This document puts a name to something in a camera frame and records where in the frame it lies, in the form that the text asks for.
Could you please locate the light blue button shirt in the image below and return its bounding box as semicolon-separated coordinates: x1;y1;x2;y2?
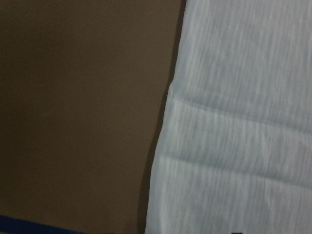
145;0;312;234

